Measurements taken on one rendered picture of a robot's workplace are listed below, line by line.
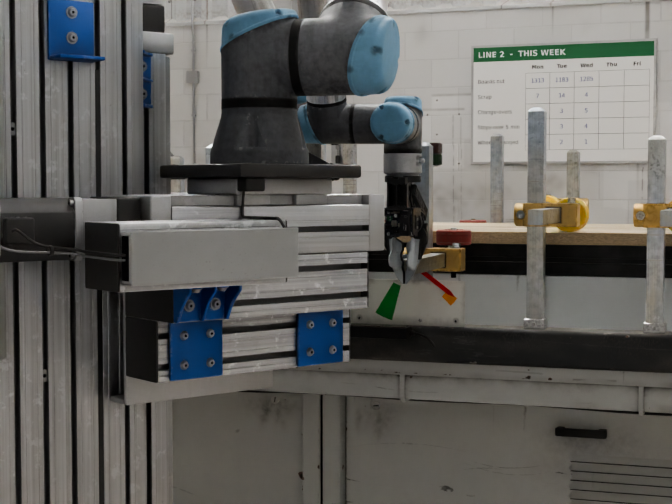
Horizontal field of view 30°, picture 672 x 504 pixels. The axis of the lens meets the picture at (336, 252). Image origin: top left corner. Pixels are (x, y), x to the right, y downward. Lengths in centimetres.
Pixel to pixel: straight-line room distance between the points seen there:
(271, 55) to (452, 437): 143
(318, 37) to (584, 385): 118
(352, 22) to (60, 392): 70
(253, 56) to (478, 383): 116
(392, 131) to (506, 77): 776
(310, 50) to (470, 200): 829
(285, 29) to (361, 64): 13
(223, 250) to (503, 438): 149
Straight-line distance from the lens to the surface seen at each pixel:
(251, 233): 169
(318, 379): 289
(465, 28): 1020
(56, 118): 190
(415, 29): 1032
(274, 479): 322
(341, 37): 186
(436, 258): 267
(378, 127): 231
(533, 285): 272
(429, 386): 282
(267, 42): 188
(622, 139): 985
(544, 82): 998
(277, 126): 187
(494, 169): 384
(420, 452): 309
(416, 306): 277
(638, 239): 290
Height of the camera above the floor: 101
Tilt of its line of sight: 3 degrees down
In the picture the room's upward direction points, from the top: straight up
